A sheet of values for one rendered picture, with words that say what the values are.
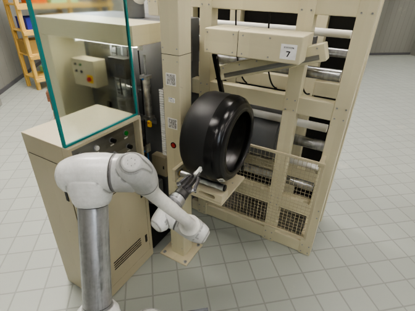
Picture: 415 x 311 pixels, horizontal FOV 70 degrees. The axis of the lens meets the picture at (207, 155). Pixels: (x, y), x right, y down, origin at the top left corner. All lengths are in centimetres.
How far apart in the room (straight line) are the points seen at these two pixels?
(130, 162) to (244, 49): 115
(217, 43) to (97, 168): 122
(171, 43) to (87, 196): 107
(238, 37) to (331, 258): 198
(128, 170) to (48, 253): 211
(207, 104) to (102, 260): 100
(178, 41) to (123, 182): 102
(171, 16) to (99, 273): 131
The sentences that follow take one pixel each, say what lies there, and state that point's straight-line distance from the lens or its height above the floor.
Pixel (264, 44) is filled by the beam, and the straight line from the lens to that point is 181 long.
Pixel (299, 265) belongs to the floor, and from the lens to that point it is 274.
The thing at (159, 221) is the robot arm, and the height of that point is 101.
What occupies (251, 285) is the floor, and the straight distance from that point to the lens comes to 252.
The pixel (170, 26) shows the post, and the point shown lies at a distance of 179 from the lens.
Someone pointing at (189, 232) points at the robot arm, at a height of 101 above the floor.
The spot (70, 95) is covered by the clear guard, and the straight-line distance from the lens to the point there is 162.
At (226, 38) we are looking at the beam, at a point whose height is 173.
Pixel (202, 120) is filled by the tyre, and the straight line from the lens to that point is 165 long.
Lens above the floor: 200
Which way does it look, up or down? 30 degrees down
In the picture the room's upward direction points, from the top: 2 degrees clockwise
